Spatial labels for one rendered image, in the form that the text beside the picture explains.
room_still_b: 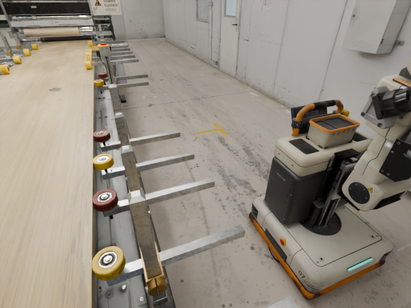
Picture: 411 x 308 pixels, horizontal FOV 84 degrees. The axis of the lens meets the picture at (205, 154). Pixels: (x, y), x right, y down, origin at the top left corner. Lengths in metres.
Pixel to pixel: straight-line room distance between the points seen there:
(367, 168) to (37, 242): 1.26
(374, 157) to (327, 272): 0.65
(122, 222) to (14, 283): 0.51
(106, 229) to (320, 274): 1.10
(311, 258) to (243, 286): 0.45
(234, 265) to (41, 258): 1.21
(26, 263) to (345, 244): 1.52
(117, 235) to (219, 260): 0.83
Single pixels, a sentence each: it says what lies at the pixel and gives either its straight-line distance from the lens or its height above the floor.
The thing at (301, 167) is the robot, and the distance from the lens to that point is 1.28.
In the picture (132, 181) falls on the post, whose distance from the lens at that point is 0.78.
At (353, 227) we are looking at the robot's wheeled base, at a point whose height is 0.28.
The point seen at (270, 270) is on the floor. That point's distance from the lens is 1.74.
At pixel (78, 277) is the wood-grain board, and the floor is 0.90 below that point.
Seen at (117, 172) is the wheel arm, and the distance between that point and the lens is 1.11.
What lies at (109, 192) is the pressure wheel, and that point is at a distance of 0.89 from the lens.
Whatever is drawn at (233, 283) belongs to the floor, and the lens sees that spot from 1.66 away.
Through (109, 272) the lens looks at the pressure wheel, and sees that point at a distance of 0.69.
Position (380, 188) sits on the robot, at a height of 0.80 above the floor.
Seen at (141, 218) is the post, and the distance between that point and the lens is 0.53.
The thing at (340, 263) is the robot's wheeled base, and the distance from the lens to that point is 1.57.
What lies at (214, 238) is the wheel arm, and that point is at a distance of 0.78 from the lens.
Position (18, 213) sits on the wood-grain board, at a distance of 0.98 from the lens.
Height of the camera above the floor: 1.47
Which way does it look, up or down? 34 degrees down
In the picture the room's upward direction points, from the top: straight up
